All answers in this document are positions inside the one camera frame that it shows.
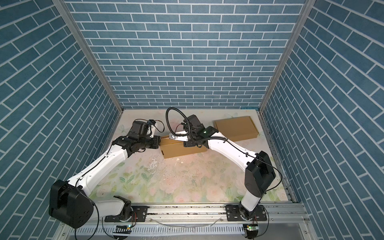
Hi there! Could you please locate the brown cardboard box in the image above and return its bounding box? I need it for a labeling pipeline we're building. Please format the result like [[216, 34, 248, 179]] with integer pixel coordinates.
[[214, 116, 259, 142]]

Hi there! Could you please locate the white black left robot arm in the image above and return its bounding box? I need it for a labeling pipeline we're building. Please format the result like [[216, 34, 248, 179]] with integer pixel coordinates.
[[48, 119, 161, 229]]

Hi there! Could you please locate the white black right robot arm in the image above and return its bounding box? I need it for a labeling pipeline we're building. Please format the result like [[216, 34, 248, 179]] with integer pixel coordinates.
[[165, 107, 279, 220]]

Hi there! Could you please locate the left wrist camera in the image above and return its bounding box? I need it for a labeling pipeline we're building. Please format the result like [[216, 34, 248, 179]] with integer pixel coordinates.
[[147, 120, 158, 138]]

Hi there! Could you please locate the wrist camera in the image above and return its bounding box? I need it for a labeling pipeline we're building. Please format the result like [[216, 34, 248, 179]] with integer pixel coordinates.
[[169, 133, 189, 142], [147, 120, 158, 138]]

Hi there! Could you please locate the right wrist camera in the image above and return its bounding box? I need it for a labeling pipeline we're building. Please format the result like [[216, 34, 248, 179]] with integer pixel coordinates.
[[169, 133, 189, 142]]

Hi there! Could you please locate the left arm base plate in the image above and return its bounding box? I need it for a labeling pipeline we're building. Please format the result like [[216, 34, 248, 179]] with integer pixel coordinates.
[[104, 206, 148, 224]]

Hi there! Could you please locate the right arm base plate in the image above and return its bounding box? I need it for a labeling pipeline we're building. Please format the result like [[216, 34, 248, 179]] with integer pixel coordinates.
[[225, 204, 268, 222]]

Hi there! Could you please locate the white slotted cable duct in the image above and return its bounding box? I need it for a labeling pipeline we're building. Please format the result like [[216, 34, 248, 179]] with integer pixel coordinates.
[[70, 224, 245, 237]]

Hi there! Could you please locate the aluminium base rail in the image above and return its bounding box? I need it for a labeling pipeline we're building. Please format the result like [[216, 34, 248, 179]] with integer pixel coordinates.
[[77, 201, 310, 230]]

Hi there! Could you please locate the aluminium corner post left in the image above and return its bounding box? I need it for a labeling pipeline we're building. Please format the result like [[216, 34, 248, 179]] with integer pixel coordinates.
[[52, 0, 124, 114]]

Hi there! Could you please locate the aluminium corner post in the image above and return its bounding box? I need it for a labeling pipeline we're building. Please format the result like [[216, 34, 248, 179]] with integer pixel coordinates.
[[259, 0, 316, 113], [52, 0, 124, 114]]

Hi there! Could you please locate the aluminium corner post right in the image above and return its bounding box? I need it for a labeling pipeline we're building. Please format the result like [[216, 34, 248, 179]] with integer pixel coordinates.
[[259, 0, 316, 113]]

